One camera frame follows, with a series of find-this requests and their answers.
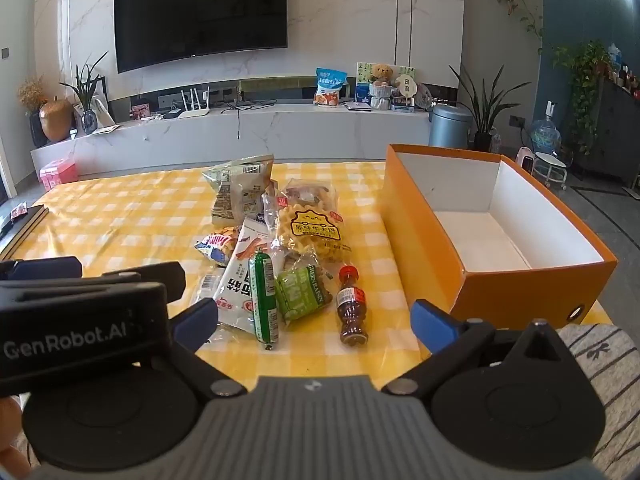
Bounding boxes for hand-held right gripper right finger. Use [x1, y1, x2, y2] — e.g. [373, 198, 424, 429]
[381, 299, 568, 403]

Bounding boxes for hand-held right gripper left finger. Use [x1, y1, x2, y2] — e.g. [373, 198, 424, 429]
[150, 299, 249, 403]

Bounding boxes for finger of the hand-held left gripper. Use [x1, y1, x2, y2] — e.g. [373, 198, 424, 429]
[0, 256, 84, 282]
[100, 261, 187, 311]

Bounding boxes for white red snack bag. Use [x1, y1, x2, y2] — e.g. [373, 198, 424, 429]
[214, 217, 287, 337]

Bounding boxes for orange chip bag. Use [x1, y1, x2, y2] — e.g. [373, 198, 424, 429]
[194, 226, 247, 267]

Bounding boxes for green sausage stick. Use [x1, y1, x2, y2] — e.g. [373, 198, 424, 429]
[248, 251, 281, 352]

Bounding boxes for small cola bottle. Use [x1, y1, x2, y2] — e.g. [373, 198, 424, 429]
[336, 265, 371, 346]

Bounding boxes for orange cardboard box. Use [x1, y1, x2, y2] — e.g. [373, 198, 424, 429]
[380, 144, 619, 331]

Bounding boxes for green raisin packet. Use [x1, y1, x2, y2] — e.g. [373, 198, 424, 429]
[274, 264, 335, 326]

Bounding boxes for yellow waffle snack bag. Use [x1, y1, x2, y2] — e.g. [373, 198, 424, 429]
[272, 178, 352, 267]

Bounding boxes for person's left hand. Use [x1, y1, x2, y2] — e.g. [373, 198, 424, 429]
[0, 395, 31, 480]

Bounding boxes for clear white snack packet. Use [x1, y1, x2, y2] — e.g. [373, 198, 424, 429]
[192, 270, 226, 311]

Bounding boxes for dark notebook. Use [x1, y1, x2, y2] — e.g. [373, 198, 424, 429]
[0, 204, 51, 256]

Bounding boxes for yellow checked tablecloth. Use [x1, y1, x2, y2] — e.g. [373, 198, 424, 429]
[0, 160, 613, 381]

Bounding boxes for pink storage box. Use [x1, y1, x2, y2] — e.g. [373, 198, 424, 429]
[39, 157, 80, 192]

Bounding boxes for green white snack bag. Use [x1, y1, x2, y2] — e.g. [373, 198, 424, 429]
[201, 154, 276, 227]

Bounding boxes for dark vase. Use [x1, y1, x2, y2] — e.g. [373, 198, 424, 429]
[29, 110, 48, 148]

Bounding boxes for brown round vase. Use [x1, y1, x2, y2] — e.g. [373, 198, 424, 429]
[39, 99, 75, 143]

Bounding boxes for plant in glass vase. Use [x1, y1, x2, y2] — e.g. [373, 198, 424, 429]
[60, 52, 108, 136]

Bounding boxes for white router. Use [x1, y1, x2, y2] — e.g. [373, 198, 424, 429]
[177, 87, 211, 120]

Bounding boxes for grey striped cloth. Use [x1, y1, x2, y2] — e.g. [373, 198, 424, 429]
[555, 324, 637, 461]

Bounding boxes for dried flower bunch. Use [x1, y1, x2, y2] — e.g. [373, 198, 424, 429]
[17, 76, 48, 111]

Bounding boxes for pink space heater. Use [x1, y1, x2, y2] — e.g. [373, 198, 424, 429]
[515, 146, 538, 173]

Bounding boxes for white round stool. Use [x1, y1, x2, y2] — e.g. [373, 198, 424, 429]
[532, 152, 568, 190]

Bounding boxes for blue grey trash can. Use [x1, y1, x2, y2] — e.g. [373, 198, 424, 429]
[429, 104, 473, 150]

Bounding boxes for white marble media console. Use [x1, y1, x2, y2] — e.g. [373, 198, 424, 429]
[30, 102, 433, 181]

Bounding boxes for potted long-leaf plant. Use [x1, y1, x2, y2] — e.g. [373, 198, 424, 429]
[447, 65, 531, 153]

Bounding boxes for water jug with pump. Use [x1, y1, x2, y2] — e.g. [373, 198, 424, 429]
[530, 101, 560, 153]

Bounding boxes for large blue snack bag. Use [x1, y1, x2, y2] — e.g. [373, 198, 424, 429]
[313, 67, 347, 107]

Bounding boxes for green picture board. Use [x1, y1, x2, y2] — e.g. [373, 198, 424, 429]
[355, 62, 416, 106]

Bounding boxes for teddy bear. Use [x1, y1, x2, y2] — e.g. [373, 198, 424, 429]
[369, 63, 396, 86]

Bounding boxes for grey cabinet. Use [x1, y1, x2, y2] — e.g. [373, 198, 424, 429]
[575, 77, 640, 186]

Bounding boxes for pothos plant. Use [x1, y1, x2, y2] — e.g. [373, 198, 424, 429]
[552, 40, 611, 156]

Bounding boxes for wall television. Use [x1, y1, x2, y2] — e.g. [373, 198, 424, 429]
[114, 0, 289, 75]

